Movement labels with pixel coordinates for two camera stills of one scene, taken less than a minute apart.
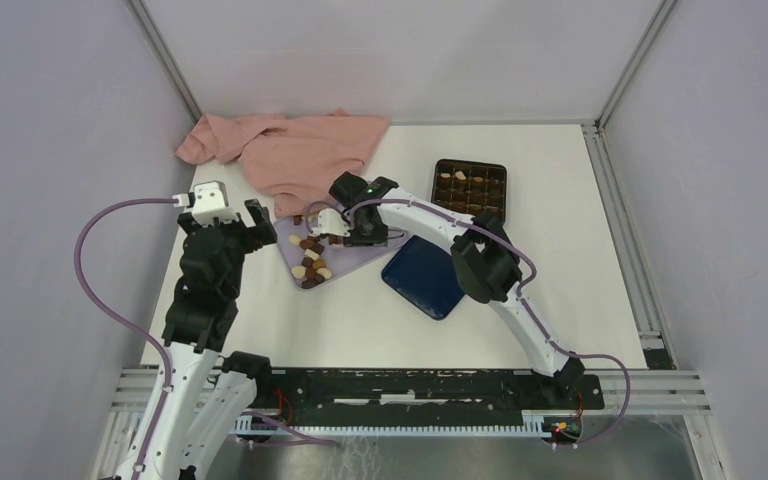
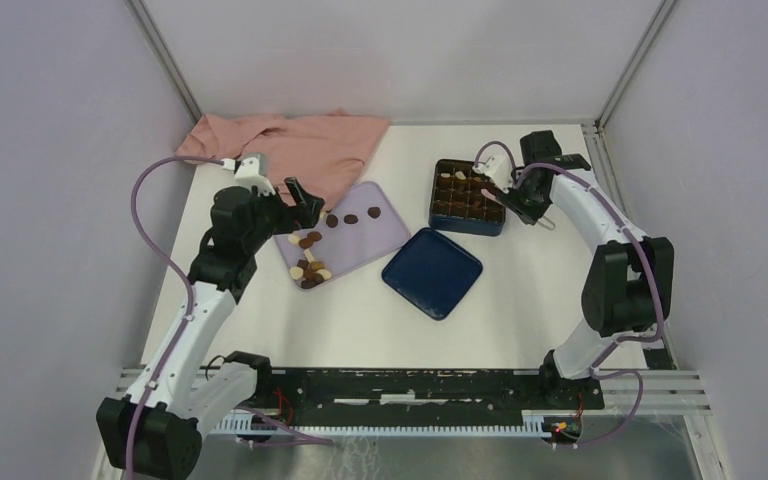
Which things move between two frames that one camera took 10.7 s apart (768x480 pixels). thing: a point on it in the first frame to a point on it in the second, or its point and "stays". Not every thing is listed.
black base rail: [424, 393] stays
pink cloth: [301, 156] stays
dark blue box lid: [426, 272] stays
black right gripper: [379, 239] to [529, 215]
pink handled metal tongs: [332, 239] to [494, 196]
